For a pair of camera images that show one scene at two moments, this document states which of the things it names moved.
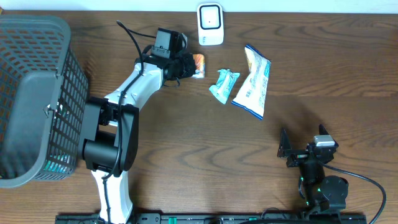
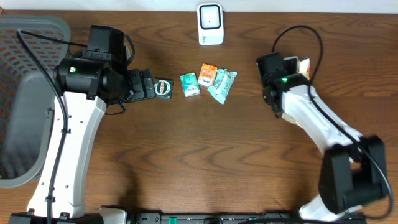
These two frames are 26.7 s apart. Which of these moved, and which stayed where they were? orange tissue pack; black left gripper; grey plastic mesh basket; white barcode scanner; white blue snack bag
Moved: orange tissue pack; white blue snack bag; black left gripper
Stayed: white barcode scanner; grey plastic mesh basket
